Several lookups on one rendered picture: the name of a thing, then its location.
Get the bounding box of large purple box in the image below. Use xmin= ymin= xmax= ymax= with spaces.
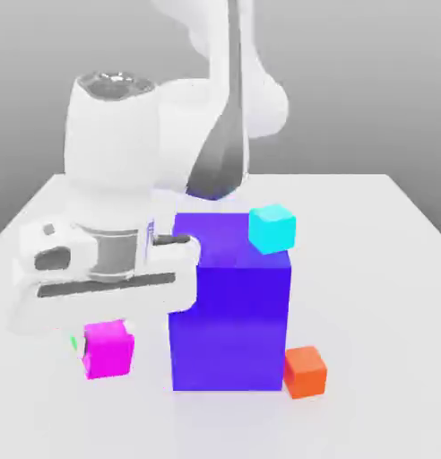
xmin=168 ymin=212 xmax=292 ymax=393

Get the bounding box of small orange cube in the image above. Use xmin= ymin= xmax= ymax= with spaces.
xmin=282 ymin=344 xmax=328 ymax=401

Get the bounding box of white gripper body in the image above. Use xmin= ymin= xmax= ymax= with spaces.
xmin=6 ymin=237 xmax=203 ymax=336

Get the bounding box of small magenta cube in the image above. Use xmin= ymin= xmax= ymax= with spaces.
xmin=82 ymin=319 xmax=136 ymax=381

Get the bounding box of small cyan cube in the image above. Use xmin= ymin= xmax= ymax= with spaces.
xmin=247 ymin=203 xmax=298 ymax=256

